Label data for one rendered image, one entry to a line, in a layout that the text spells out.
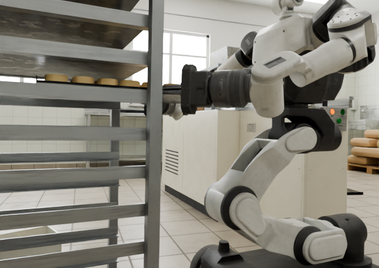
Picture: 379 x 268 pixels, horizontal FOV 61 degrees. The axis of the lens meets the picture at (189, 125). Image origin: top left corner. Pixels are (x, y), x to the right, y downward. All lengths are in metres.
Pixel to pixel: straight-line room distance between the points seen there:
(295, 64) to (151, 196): 0.43
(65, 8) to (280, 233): 0.97
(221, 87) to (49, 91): 0.37
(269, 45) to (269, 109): 0.53
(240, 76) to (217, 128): 1.68
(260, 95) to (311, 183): 1.31
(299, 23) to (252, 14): 5.28
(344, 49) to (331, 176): 1.35
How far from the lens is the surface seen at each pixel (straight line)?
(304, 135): 1.20
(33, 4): 0.78
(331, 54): 0.80
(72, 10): 0.78
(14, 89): 0.75
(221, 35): 6.04
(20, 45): 0.76
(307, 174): 1.96
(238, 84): 0.71
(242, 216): 1.06
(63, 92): 0.75
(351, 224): 1.49
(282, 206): 2.11
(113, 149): 1.19
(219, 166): 2.41
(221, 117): 2.40
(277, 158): 1.15
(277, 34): 1.22
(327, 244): 1.34
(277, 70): 0.70
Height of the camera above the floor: 0.71
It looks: level
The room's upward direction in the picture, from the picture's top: 1 degrees clockwise
